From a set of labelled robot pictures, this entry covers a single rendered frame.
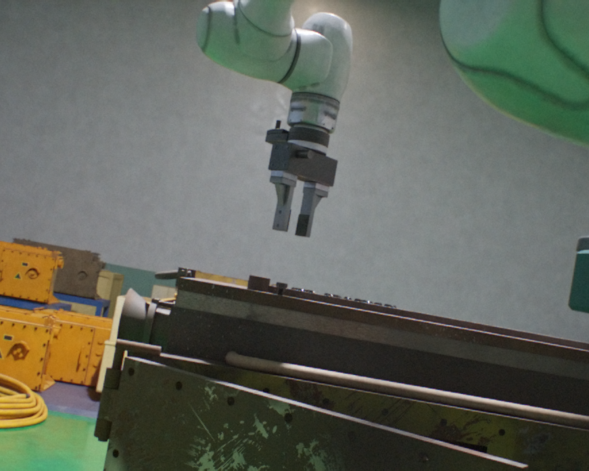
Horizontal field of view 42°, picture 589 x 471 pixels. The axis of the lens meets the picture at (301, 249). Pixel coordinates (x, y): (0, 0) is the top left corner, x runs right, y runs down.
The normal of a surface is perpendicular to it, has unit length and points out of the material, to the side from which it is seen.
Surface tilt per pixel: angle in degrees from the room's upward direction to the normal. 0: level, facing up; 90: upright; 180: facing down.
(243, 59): 139
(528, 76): 146
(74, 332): 90
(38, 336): 90
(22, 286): 90
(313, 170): 90
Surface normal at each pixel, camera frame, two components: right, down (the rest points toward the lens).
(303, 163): 0.73, 0.10
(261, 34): 0.07, 0.66
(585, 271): -0.96, -0.18
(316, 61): 0.36, 0.12
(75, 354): 0.11, -0.04
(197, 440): -0.53, -0.14
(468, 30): -0.83, -0.16
